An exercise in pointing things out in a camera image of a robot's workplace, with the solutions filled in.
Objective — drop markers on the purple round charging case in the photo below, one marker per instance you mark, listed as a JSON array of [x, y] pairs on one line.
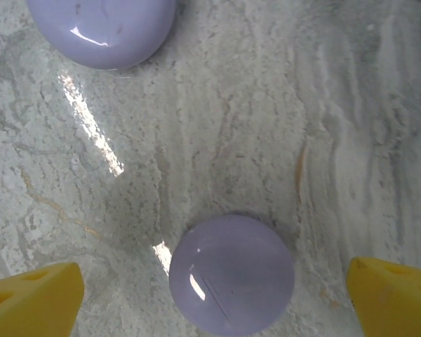
[[231, 274], [101, 31]]

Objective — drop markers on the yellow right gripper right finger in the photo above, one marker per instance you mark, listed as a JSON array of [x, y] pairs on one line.
[[393, 302]]

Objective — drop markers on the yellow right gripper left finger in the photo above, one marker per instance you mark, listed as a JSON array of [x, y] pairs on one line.
[[31, 305]]

